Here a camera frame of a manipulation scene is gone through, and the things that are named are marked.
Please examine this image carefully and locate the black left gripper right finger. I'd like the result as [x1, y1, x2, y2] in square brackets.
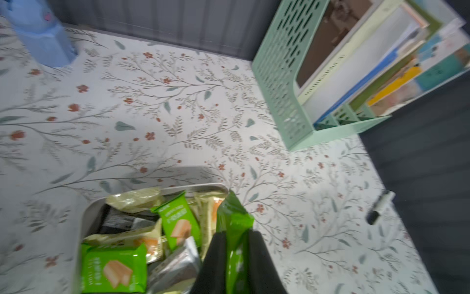
[248, 230, 287, 294]

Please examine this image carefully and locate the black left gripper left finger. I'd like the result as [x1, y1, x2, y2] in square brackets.
[190, 232, 227, 294]

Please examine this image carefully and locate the green cookie packet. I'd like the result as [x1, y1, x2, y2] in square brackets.
[217, 190, 254, 294]
[150, 191, 202, 251]
[81, 243, 148, 294]

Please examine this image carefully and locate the white storage box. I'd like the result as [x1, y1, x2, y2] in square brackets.
[78, 183, 228, 294]

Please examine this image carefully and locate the silver cookie packet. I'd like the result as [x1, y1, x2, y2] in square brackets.
[146, 236, 202, 294]

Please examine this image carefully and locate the green cookie packet upright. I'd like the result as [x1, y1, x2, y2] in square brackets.
[150, 191, 202, 251]

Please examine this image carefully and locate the pale yellow cookie packet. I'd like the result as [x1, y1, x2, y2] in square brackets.
[83, 219, 164, 263]

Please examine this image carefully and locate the green cookie packet front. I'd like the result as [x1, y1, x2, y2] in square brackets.
[81, 243, 148, 294]

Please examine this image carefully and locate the pale yellow packet back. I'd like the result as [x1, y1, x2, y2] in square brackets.
[105, 187, 165, 214]

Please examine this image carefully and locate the black cookie packet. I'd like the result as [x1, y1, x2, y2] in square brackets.
[97, 205, 159, 234]

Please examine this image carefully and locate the black white marker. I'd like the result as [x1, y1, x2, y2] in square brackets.
[365, 190, 396, 225]

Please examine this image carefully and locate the mint green file organizer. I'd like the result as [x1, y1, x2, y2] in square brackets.
[252, 1, 387, 151]

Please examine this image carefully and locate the yellow illustrated book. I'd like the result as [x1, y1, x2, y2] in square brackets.
[367, 66, 422, 107]

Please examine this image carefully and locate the blue folder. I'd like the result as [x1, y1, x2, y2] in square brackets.
[313, 47, 399, 125]

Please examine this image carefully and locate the pale green workspace book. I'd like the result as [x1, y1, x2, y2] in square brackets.
[296, 1, 402, 104]

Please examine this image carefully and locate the white illustrated book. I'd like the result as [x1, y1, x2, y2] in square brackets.
[368, 29, 470, 116]

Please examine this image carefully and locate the blue spray bottle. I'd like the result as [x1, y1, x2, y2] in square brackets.
[1, 0, 78, 68]

